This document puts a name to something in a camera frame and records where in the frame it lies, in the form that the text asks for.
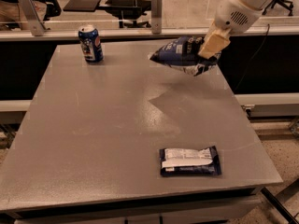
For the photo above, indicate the blue chip bag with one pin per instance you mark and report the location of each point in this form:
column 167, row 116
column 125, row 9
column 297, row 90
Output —
column 182, row 54

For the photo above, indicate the black office chair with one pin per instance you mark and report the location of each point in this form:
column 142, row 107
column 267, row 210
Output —
column 284, row 3

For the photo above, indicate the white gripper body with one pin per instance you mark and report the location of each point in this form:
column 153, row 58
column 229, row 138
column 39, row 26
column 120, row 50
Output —
column 235, row 13

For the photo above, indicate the metal bracket post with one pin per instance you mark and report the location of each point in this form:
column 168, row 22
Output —
column 32, row 16
column 156, row 16

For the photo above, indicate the left metal bracket post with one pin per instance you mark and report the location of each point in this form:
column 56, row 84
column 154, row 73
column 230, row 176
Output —
column 32, row 16

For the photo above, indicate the blue pepsi soda can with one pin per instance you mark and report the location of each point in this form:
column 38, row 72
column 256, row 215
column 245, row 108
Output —
column 90, row 43

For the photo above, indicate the dark blue snack packet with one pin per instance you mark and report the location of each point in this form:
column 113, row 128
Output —
column 183, row 161

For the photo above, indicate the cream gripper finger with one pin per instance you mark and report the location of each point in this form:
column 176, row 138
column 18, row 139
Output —
column 216, row 40

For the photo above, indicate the middle metal bracket post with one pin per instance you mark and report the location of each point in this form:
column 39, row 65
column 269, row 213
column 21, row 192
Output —
column 156, row 16

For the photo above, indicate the glass barrier rail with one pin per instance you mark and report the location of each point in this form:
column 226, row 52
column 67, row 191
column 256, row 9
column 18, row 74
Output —
column 143, row 33

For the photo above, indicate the black desk with base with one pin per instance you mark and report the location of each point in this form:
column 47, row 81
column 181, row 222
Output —
column 126, row 11

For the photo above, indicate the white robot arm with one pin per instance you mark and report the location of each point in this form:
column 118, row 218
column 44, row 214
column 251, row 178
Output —
column 258, row 4

